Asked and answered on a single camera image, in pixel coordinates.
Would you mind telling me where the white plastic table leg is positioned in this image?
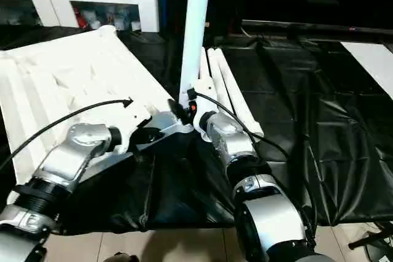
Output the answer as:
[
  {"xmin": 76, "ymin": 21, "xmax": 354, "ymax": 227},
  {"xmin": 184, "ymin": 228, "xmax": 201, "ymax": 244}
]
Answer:
[
  {"xmin": 178, "ymin": 0, "xmax": 214, "ymax": 109},
  {"xmin": 207, "ymin": 48, "xmax": 247, "ymax": 130},
  {"xmin": 199, "ymin": 47, "xmax": 216, "ymax": 92},
  {"xmin": 214, "ymin": 48, "xmax": 265, "ymax": 137}
]

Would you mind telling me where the black stand base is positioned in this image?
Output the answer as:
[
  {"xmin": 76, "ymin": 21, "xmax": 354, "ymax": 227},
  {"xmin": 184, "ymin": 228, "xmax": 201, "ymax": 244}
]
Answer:
[{"xmin": 346, "ymin": 222, "xmax": 393, "ymax": 262}]

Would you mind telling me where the grey left robot leg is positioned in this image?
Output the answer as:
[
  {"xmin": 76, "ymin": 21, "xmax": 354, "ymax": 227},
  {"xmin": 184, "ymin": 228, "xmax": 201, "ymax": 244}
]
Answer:
[{"xmin": 104, "ymin": 252, "xmax": 139, "ymax": 262}]

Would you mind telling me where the black work mat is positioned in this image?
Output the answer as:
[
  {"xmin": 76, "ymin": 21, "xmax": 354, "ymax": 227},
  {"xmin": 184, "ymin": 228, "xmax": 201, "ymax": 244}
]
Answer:
[{"xmin": 0, "ymin": 25, "xmax": 393, "ymax": 233}]

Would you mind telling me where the white flat board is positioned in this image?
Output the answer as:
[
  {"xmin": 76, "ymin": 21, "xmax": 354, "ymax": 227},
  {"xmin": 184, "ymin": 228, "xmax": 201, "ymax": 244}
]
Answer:
[{"xmin": 340, "ymin": 40, "xmax": 393, "ymax": 101}]

